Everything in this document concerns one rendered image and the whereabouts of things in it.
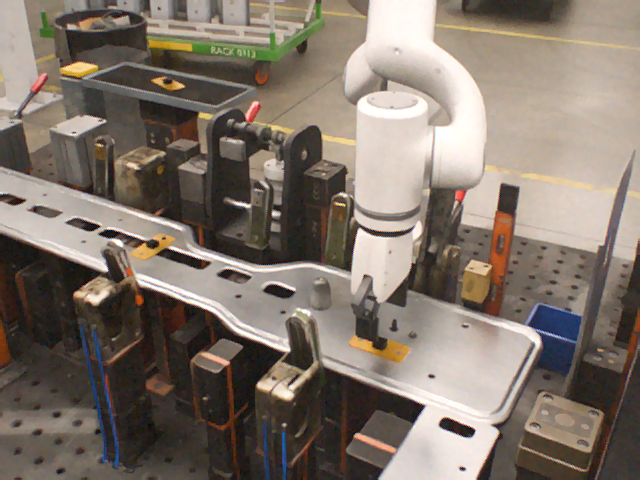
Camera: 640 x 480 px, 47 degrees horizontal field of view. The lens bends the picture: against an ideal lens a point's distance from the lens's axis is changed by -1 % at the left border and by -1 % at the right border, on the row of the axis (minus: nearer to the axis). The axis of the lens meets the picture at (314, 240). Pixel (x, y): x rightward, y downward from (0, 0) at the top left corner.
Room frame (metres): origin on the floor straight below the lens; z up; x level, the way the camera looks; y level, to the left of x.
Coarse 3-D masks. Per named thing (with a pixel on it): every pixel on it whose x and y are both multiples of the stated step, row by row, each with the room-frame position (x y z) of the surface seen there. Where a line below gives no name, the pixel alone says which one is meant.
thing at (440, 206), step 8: (432, 192) 1.01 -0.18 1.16; (440, 192) 1.01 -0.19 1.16; (448, 192) 0.99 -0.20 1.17; (432, 200) 1.00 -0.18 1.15; (440, 200) 1.01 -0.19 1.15; (448, 200) 0.99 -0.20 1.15; (432, 208) 1.00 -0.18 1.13; (440, 208) 1.00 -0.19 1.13; (448, 208) 0.99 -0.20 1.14; (432, 216) 1.01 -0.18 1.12; (440, 216) 1.00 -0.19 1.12; (448, 216) 0.99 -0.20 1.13; (432, 224) 1.00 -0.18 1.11; (440, 224) 1.00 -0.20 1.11; (448, 224) 0.99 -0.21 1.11; (424, 232) 1.00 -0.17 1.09; (432, 232) 1.00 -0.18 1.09; (440, 232) 1.00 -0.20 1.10; (448, 232) 0.99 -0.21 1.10; (424, 240) 1.00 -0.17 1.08; (440, 240) 0.98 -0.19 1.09; (448, 240) 1.00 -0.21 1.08; (424, 248) 0.99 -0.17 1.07; (440, 248) 0.98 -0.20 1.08; (424, 256) 0.99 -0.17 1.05; (440, 256) 0.98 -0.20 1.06; (440, 264) 0.98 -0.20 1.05
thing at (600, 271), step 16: (624, 176) 0.72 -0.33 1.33; (624, 192) 0.75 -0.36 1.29; (608, 240) 0.71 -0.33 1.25; (608, 256) 0.74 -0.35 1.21; (592, 288) 0.68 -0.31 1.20; (592, 304) 0.70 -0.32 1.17; (592, 320) 0.74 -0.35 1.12; (592, 336) 0.78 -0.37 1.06; (576, 352) 0.68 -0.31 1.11; (576, 368) 0.69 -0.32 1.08
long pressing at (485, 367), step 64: (0, 192) 1.33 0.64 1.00; (64, 192) 1.33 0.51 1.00; (64, 256) 1.09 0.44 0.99; (192, 256) 1.08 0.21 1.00; (256, 320) 0.90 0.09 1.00; (320, 320) 0.90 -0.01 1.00; (384, 320) 0.90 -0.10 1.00; (448, 320) 0.90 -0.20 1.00; (384, 384) 0.76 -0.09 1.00; (448, 384) 0.75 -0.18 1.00; (512, 384) 0.75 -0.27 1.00
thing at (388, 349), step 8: (352, 344) 0.83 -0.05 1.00; (360, 344) 0.83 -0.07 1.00; (368, 344) 0.83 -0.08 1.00; (376, 344) 0.83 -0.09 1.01; (384, 344) 0.83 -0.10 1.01; (392, 344) 0.83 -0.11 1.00; (400, 344) 0.83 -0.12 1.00; (368, 352) 0.82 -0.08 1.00; (376, 352) 0.82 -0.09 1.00; (384, 352) 0.82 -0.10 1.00; (392, 352) 0.82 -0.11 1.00; (400, 352) 0.82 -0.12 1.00; (408, 352) 0.82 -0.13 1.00; (392, 360) 0.80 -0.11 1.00; (400, 360) 0.80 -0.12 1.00
